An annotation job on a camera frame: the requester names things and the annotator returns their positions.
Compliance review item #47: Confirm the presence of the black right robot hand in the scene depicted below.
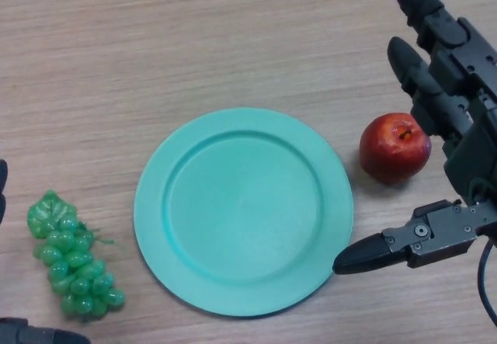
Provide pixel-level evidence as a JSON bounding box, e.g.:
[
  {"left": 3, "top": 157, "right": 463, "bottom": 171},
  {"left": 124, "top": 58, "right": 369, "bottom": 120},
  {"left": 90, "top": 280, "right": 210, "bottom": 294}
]
[{"left": 332, "top": 0, "right": 497, "bottom": 276}]

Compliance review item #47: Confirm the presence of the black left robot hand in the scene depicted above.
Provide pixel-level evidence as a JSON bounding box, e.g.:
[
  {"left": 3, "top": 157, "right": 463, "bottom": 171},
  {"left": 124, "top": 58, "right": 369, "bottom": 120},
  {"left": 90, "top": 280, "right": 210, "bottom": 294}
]
[{"left": 0, "top": 159, "right": 91, "bottom": 344}]

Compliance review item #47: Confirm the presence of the green grape bunch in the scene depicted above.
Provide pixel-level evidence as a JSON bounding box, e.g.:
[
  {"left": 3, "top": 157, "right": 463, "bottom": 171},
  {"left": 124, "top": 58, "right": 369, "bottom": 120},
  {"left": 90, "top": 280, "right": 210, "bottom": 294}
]
[{"left": 26, "top": 189, "right": 127, "bottom": 321}]

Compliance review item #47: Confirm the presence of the green round plate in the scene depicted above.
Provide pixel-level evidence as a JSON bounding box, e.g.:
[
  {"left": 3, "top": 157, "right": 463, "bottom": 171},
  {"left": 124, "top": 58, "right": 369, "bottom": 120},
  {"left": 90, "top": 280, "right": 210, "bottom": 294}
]
[{"left": 133, "top": 107, "right": 354, "bottom": 319}]

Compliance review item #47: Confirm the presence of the red apple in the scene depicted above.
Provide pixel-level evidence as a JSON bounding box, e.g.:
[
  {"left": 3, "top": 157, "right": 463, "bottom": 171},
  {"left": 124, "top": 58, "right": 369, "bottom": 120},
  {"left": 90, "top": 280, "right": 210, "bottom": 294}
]
[{"left": 359, "top": 112, "right": 432, "bottom": 185}]

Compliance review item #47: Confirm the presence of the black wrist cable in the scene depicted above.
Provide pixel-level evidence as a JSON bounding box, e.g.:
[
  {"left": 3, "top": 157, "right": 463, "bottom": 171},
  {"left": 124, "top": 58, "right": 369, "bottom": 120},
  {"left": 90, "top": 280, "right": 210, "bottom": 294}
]
[{"left": 477, "top": 238, "right": 497, "bottom": 326}]

